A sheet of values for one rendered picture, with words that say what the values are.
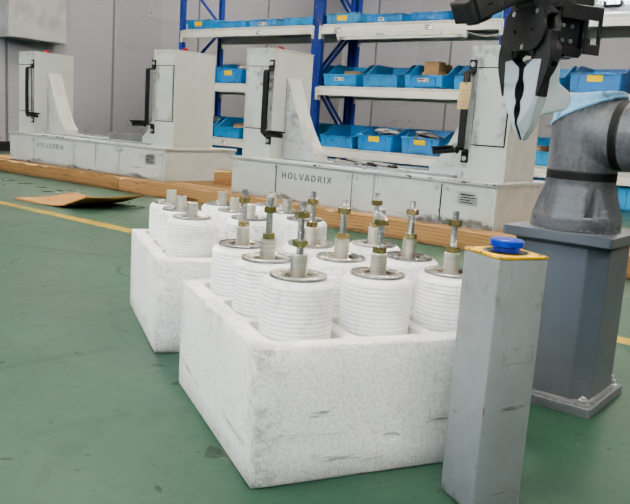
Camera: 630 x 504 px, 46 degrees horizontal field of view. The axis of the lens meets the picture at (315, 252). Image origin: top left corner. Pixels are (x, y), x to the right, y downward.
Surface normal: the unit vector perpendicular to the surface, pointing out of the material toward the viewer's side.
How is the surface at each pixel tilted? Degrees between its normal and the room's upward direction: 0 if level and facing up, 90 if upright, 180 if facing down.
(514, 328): 90
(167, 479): 0
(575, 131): 90
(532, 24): 90
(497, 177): 90
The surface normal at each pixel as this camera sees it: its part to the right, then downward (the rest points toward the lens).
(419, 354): 0.40, 0.18
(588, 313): 0.11, 0.18
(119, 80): 0.78, 0.16
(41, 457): 0.07, -0.98
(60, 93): 0.74, -0.25
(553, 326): -0.62, 0.09
